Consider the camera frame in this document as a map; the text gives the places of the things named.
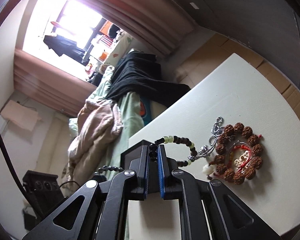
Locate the pink curtain left side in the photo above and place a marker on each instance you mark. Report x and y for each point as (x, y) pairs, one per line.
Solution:
(49, 85)

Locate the flattened cardboard on floor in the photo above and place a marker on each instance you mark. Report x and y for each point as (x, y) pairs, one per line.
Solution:
(216, 50)

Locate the white wall switch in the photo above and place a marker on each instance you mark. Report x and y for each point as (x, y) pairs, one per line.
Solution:
(194, 5)

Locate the pink fleece blanket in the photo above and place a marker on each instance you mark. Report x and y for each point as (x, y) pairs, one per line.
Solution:
(99, 124)

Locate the beige cloth on wall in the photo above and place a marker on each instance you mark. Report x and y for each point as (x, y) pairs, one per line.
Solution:
(20, 115)

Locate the pink curtain right side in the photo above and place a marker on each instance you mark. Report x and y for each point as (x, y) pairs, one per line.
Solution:
(160, 24)

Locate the floral pillow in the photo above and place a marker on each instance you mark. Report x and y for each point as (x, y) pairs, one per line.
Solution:
(119, 47)

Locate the dark bead bracelet jade beads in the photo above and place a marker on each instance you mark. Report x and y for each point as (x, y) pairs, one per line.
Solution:
(153, 147)

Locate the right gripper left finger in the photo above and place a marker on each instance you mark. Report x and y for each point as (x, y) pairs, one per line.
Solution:
(136, 158)

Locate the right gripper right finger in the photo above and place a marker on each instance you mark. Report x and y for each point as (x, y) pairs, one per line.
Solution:
(167, 182)

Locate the black knitted blanket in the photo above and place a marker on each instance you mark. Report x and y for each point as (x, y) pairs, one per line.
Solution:
(140, 73)

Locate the green bed sheet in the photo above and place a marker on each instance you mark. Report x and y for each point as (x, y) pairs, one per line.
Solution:
(129, 106)

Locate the hanging black garment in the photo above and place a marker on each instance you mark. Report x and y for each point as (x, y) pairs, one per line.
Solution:
(63, 46)

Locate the pink curtain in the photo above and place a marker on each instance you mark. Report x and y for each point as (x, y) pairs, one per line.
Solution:
(49, 85)
(160, 24)

